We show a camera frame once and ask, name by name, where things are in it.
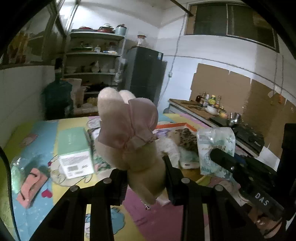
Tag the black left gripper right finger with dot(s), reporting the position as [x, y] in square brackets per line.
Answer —
[177, 186]

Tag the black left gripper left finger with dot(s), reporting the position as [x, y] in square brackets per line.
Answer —
[111, 190]

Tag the pink plush toy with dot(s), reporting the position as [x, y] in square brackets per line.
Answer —
[126, 141]

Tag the green white tissue pack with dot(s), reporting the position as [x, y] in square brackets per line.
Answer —
[216, 147]

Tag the leopard print soft item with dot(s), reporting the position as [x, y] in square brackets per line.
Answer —
[185, 139]

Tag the person's right hand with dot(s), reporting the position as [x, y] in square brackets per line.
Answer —
[267, 227]

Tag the green white cardboard box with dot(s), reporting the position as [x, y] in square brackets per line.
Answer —
[74, 152]

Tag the kitchen counter with bottles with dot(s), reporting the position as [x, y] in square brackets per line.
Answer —
[249, 140]

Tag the green item in clear bag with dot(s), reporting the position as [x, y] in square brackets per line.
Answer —
[20, 169]

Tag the blue water jug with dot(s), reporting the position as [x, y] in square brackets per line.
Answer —
[56, 96]

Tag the dark grey refrigerator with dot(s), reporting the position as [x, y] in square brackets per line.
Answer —
[144, 73]

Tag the metal kitchen shelf rack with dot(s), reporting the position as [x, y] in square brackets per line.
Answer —
[94, 61]

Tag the glass jar on refrigerator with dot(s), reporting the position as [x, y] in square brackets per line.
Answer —
[141, 40]

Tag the dark window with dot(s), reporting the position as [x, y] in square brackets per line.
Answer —
[233, 20]

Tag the brown cardboard wall panel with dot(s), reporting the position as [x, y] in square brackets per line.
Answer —
[262, 111]

